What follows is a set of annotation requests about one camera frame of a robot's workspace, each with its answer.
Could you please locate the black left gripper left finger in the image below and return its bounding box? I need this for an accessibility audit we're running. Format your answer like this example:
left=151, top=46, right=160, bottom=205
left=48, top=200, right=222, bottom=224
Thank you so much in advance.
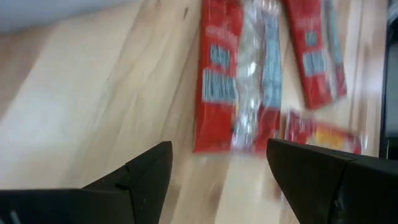
left=0, top=141, right=174, bottom=224

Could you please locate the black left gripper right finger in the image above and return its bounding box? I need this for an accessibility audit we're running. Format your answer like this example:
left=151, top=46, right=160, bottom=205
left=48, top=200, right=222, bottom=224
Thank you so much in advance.
left=266, top=138, right=398, bottom=224

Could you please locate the red microwave popcorn bag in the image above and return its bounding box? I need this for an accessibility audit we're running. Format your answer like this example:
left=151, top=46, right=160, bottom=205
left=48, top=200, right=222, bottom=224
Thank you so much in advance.
left=193, top=0, right=284, bottom=156
left=283, top=109, right=363, bottom=156
left=283, top=0, right=348, bottom=110

